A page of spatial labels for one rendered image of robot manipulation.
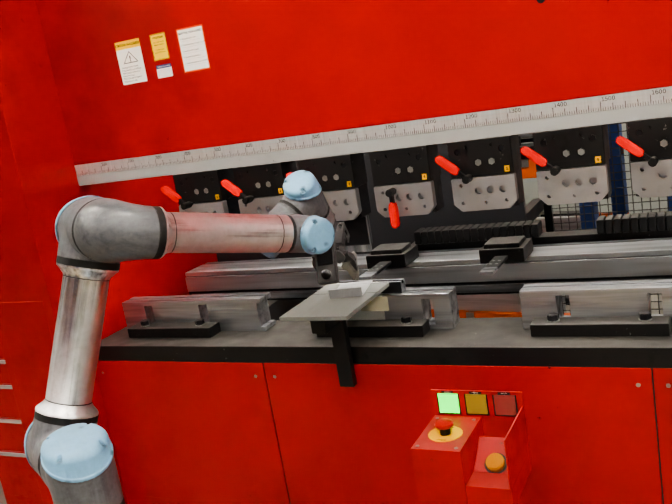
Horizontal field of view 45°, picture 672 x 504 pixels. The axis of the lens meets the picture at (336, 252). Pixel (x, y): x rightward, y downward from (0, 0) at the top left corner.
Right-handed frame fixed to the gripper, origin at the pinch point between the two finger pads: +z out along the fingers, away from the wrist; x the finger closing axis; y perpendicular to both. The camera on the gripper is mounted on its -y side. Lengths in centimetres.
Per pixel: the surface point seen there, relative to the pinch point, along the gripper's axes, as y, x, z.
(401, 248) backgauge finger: 24.9, -8.4, 22.1
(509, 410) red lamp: -35, -39, 3
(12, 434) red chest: 2, 155, 83
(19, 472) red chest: -8, 157, 96
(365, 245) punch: 14.1, -3.2, 5.1
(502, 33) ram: 35, -44, -38
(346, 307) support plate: -8.7, -2.0, -1.2
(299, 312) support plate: -9.4, 9.6, -1.8
